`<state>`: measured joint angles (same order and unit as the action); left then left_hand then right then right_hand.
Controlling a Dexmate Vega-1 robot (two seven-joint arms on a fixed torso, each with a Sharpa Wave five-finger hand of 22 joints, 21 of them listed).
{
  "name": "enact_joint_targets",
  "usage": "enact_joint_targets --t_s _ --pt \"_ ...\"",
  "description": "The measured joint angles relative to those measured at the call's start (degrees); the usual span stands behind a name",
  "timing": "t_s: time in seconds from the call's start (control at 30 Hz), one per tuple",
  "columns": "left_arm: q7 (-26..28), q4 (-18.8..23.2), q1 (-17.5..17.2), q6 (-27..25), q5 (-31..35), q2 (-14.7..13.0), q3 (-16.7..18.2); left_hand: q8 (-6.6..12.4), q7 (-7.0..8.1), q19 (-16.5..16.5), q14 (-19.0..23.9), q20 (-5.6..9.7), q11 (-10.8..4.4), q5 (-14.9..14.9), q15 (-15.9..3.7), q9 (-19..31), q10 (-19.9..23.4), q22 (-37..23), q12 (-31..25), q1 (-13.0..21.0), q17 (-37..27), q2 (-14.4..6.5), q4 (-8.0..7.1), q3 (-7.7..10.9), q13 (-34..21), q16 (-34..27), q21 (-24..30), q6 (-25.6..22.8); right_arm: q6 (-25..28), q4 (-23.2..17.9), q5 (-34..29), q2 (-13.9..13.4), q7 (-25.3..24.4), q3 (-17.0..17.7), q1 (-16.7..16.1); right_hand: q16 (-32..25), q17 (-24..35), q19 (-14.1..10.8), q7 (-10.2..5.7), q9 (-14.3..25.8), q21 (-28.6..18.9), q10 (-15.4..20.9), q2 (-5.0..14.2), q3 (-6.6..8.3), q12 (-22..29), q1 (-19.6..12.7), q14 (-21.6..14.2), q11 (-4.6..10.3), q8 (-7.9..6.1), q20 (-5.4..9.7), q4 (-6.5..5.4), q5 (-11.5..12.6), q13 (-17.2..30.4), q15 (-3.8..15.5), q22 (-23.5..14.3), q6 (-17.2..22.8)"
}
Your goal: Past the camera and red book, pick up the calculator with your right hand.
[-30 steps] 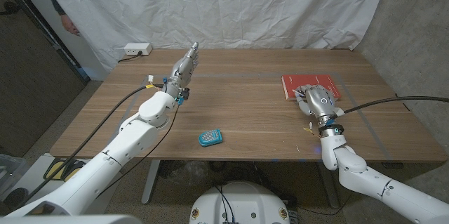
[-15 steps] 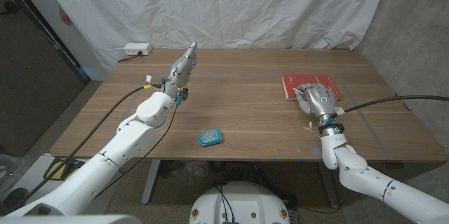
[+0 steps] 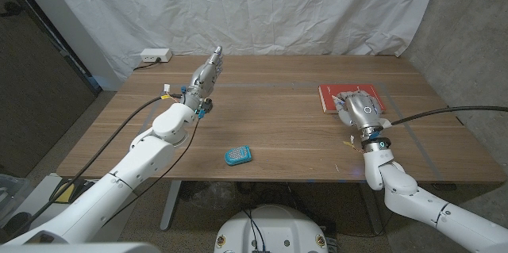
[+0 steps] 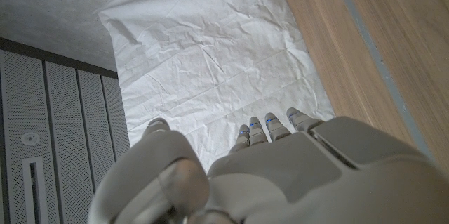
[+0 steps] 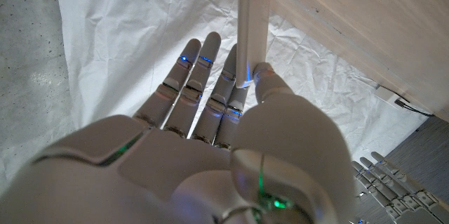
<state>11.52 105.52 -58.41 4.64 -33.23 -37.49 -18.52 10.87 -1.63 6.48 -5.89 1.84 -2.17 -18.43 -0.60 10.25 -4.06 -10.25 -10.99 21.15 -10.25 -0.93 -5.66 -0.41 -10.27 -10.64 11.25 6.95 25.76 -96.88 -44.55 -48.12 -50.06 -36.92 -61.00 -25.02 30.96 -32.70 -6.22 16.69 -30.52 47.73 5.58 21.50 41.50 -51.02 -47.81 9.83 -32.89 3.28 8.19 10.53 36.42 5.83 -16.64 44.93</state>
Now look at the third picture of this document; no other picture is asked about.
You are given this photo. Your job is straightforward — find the black blue torso cables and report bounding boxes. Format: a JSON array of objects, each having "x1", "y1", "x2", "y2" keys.
[{"x1": 241, "y1": 208, "x2": 267, "y2": 253}]

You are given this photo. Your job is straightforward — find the grey table leg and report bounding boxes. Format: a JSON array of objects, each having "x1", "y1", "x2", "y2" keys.
[
  {"x1": 160, "y1": 180, "x2": 183, "y2": 232},
  {"x1": 359, "y1": 183, "x2": 385, "y2": 236}
]

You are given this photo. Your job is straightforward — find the yellow foot pedal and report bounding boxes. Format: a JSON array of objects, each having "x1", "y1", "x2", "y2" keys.
[{"x1": 49, "y1": 179, "x2": 77, "y2": 204}]

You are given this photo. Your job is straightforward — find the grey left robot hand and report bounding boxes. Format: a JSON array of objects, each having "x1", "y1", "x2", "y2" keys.
[{"x1": 182, "y1": 45, "x2": 224, "y2": 111}]

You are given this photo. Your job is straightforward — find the clear plastic bin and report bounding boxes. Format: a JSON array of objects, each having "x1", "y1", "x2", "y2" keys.
[{"x1": 0, "y1": 173, "x2": 33, "y2": 226}]

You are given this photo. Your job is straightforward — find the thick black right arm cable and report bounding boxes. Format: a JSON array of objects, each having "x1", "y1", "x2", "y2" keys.
[{"x1": 391, "y1": 105, "x2": 508, "y2": 127}]

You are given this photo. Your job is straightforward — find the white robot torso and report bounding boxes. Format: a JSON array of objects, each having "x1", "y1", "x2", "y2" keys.
[{"x1": 214, "y1": 204, "x2": 329, "y2": 253}]

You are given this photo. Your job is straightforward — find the black power strip cord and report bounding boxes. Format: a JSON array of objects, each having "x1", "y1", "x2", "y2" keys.
[{"x1": 133, "y1": 58, "x2": 162, "y2": 72}]

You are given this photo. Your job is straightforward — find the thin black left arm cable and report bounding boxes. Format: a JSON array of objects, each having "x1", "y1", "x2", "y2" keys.
[{"x1": 102, "y1": 119, "x2": 202, "y2": 225}]

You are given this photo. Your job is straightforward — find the red book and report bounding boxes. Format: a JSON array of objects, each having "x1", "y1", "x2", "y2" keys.
[{"x1": 317, "y1": 83, "x2": 387, "y2": 114}]

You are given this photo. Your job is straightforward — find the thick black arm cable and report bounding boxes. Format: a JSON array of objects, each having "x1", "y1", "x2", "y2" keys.
[
  {"x1": 6, "y1": 93, "x2": 183, "y2": 240},
  {"x1": 391, "y1": 105, "x2": 508, "y2": 127}
]

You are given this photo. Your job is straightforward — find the dark perforated wall panel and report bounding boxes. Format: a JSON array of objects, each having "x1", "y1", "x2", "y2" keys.
[{"x1": 0, "y1": 0, "x2": 102, "y2": 178}]

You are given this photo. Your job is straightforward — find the white wrinkled backdrop cloth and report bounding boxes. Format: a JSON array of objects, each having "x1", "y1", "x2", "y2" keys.
[{"x1": 41, "y1": 0, "x2": 445, "y2": 83}]

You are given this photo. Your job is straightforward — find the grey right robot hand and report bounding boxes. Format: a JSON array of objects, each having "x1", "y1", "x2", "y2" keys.
[{"x1": 332, "y1": 90, "x2": 392, "y2": 132}]

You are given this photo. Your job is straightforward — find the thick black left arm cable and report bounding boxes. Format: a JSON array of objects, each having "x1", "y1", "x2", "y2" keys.
[{"x1": 6, "y1": 93, "x2": 183, "y2": 240}]

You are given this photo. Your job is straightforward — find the white power strip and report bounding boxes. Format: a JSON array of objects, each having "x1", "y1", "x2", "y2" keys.
[{"x1": 140, "y1": 48, "x2": 173, "y2": 63}]

